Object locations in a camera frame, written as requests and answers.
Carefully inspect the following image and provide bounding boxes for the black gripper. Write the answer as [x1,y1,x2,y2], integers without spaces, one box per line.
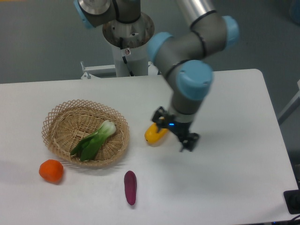
[152,106,200,152]

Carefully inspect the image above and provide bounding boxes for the green bok choy vegetable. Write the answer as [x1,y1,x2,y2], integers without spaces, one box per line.
[70,120,116,162]

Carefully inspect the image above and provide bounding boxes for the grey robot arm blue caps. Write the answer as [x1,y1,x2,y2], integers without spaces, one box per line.
[74,0,239,151]

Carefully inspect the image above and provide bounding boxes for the woven wicker basket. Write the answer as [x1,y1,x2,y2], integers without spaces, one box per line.
[42,99,129,167]

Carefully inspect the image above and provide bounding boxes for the yellow mango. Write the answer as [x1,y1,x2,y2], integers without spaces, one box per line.
[144,123,169,144]

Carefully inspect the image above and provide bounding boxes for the purple sweet potato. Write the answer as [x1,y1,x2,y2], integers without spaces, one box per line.
[124,171,137,205]

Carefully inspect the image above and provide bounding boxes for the orange fruit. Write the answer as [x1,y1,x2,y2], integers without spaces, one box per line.
[39,159,64,183]

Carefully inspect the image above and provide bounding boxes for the black device at table edge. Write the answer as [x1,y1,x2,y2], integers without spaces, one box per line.
[284,189,300,215]

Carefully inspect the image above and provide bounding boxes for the white metal base frame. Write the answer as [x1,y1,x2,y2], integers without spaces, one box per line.
[80,60,162,80]

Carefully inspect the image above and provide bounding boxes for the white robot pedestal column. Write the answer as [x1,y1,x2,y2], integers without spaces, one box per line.
[102,12,155,77]

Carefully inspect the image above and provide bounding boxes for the black cable on pedestal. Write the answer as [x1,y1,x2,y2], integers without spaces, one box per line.
[119,37,135,77]

